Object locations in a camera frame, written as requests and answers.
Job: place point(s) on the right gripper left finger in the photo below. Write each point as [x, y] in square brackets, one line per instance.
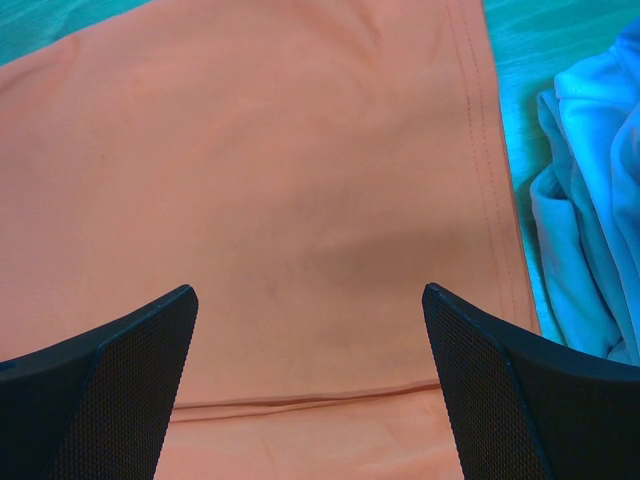
[98, 405]

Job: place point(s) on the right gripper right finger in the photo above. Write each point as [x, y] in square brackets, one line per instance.
[523, 407]

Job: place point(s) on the orange t shirt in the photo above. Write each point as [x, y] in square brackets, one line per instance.
[308, 167]

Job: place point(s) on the pink folded t shirt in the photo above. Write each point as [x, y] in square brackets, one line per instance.
[586, 201]

